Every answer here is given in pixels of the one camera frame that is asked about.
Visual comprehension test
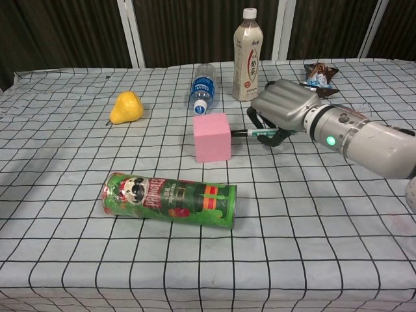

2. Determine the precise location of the black green marker pen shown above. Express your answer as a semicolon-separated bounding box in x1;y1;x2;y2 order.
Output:
229;128;295;137

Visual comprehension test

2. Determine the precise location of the yellow toy pear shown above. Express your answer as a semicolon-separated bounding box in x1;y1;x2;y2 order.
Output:
105;91;144;127

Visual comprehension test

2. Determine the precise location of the clear blue-label water bottle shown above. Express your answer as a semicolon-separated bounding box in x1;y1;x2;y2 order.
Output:
188;63;217;116

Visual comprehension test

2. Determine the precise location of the milk tea bottle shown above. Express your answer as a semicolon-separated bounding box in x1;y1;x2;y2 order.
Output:
232;8;263;102

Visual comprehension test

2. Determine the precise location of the green Pringles can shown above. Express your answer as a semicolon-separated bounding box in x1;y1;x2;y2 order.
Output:
102;172;238;230

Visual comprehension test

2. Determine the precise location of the pink foam cube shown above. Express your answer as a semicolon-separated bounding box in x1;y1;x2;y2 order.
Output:
192;113;232;163

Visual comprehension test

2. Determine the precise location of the brown snack wrapper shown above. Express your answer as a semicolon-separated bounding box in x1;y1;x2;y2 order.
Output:
299;62;340;99

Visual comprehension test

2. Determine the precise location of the white black grid tablecloth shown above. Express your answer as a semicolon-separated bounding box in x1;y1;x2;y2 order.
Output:
0;57;416;312

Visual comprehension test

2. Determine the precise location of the white frame post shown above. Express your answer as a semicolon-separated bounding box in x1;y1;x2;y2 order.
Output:
117;0;146;69
270;0;296;61
358;0;391;59

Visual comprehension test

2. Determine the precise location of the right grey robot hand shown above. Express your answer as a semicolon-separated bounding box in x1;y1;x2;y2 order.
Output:
246;79;323;147

